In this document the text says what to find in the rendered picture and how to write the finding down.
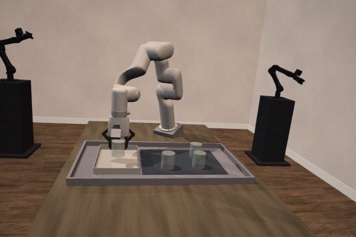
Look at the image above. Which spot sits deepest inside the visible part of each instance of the clear glass jar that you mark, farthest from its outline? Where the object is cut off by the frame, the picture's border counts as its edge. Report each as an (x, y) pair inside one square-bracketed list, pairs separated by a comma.
[(194, 146), (168, 160), (199, 158), (118, 148)]

